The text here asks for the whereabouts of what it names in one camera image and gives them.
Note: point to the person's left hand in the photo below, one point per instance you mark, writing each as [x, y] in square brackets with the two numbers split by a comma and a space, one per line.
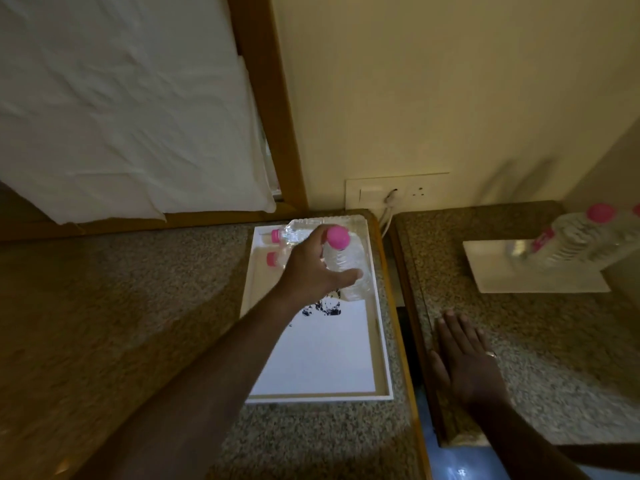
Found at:
[305, 274]

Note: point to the person's right hand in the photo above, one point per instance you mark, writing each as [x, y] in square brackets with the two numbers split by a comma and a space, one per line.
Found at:
[467, 369]

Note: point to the clear pink-capped water bottle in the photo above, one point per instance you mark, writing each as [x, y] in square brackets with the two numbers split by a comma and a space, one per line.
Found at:
[620, 239]
[565, 239]
[272, 258]
[300, 229]

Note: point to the clear water bottle black label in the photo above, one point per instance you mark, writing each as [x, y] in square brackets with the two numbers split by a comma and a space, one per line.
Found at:
[345, 254]

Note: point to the large white rectangular tray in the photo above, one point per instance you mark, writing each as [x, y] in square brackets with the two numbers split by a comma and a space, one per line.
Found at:
[325, 364]

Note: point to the small white tray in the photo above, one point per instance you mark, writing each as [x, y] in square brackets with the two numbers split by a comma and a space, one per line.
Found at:
[500, 274]

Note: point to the person's left forearm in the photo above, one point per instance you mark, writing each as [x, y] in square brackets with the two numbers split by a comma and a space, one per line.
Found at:
[200, 394]

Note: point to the person's right forearm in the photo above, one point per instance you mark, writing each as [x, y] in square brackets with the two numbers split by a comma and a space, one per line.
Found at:
[525, 444]

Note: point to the white wrinkled cloth sheet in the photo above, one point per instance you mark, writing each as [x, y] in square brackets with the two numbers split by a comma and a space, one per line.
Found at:
[125, 104]

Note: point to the white wall socket plate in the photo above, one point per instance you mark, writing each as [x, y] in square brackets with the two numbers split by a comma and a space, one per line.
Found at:
[365, 194]

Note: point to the wooden frame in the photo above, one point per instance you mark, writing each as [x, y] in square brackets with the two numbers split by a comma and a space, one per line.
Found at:
[260, 69]

